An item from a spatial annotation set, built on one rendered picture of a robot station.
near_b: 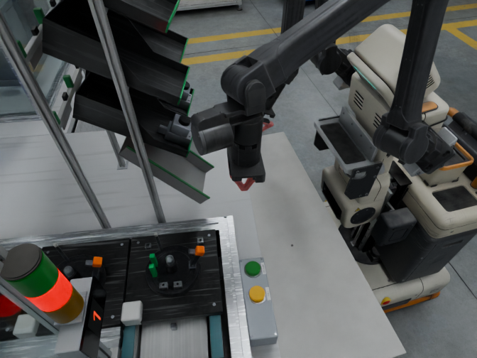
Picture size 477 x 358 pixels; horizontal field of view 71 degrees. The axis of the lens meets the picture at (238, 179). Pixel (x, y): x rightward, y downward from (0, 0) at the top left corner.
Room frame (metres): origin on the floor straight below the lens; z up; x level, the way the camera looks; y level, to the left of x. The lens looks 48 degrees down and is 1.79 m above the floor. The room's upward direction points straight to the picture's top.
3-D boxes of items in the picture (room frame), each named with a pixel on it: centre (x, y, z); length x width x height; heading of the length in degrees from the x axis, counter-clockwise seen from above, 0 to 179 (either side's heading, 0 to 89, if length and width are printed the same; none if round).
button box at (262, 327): (0.34, -0.05, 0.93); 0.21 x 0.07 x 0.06; 7
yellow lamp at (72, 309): (0.20, 0.27, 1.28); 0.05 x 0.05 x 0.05
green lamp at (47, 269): (0.20, 0.27, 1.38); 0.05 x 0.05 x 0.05
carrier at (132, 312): (0.40, 0.17, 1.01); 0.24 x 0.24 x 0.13; 7
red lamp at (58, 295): (0.20, 0.27, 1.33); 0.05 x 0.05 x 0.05
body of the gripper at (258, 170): (0.47, -0.01, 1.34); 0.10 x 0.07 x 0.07; 7
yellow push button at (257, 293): (0.34, -0.05, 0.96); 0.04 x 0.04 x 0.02
